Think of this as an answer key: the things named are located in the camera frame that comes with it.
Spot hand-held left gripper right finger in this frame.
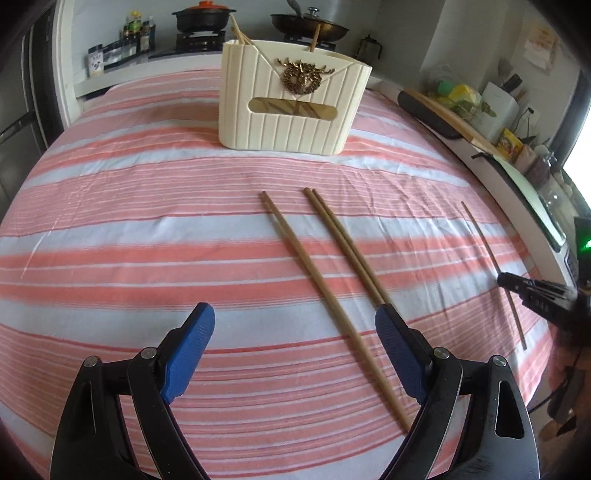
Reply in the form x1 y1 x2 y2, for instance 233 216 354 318
374 304 541 480

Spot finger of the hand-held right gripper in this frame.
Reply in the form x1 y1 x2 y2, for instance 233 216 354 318
522 296 578 324
497 272 576 304

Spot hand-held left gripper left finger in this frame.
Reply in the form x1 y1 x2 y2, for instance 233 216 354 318
50 302 216 480

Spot cream ribbed utensil holder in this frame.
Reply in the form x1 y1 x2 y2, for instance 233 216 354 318
218 39 373 156

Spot green cutting mat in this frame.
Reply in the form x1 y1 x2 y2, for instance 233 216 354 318
498 158 570 246

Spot soap dispenser bottle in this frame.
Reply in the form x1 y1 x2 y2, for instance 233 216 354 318
527 147 556 186

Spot pink striped tablecloth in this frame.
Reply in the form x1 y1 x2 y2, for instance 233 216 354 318
0 65 556 480

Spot yellow packet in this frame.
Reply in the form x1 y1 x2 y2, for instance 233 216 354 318
496 128 525 160

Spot white knife block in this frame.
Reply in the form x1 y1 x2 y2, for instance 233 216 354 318
480 60 523 145

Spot wooden cutting board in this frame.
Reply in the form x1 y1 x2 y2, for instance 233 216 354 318
406 88 500 158

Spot yellow green sponges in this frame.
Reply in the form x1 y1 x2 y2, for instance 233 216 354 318
427 78 484 117

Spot black gas hob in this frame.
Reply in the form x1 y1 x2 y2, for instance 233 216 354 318
148 32 223 59

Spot spice jar rack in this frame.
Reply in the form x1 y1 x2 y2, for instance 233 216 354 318
88 39 140 77

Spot grey refrigerator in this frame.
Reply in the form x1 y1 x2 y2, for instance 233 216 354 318
0 0 62 200

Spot black pot with orange lid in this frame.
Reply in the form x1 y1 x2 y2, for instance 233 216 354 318
172 0 231 33

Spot wok with glass lid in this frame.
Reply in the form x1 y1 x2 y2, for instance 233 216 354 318
270 6 351 43

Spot wall calendar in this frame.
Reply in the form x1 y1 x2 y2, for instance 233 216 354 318
523 25 560 71

